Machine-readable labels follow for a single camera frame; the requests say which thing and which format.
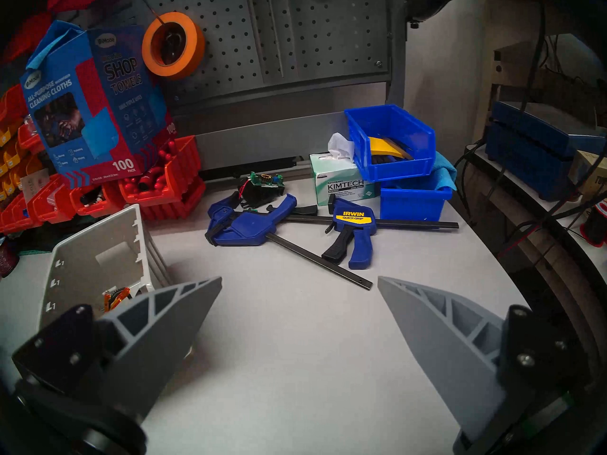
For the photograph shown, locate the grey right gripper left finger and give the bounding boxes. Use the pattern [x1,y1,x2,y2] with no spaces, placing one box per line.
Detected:
[12,276,222,426]

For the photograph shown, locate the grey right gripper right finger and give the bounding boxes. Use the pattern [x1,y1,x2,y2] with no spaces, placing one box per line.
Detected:
[378,276,591,443]

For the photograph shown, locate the beige plastic storage bin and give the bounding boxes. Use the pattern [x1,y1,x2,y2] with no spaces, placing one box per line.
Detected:
[38,204,171,331]

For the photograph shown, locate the green white Kimtech wipes box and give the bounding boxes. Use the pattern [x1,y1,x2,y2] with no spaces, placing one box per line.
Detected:
[310,133,380,207]

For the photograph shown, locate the brown cardboard box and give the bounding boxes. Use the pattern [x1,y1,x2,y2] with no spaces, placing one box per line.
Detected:
[569,150,607,196]

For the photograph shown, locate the blue cleaning cloths box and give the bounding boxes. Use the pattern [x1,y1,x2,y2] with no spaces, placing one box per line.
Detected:
[20,25,178,188]

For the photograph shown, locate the orange black safety glasses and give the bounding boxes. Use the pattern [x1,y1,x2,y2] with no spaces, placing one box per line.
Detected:
[103,287,131,312]

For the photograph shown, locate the red plastic parts bin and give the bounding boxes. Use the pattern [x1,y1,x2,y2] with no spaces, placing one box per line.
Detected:
[138,177,207,221]
[70,182,126,218]
[0,193,36,234]
[119,136,202,207]
[28,173,79,225]

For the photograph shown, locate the blue plastic bin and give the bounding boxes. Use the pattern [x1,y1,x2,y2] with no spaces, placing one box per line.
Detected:
[379,174,453,221]
[345,104,436,182]

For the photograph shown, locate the plain blue bar clamp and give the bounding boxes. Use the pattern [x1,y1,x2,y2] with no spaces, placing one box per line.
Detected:
[205,193,374,290]

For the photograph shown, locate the blue bar clamp yellow label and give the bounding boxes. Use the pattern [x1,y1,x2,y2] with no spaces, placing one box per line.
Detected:
[268,196,460,270]

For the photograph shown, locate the teal cloth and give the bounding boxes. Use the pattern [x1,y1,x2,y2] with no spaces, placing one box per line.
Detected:
[429,152,458,191]

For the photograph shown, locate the black circuit board device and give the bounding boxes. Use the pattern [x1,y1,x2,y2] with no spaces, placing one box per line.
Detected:
[237,171,286,208]

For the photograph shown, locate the yellow plastic scraper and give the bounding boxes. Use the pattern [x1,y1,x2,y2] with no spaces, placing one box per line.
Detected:
[369,136,413,162]

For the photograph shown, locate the dark blue equipment case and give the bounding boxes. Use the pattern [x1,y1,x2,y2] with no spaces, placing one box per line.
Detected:
[485,101,607,201]

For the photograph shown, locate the orange tape roll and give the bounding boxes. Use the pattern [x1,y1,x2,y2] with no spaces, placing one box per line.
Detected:
[141,12,206,79]

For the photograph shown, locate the blue microfiber cloth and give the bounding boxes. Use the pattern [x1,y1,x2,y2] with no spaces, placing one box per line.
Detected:
[26,20,86,68]

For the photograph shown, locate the grey perforated pegboard panel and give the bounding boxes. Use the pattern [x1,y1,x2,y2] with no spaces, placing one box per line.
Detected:
[138,0,408,109]

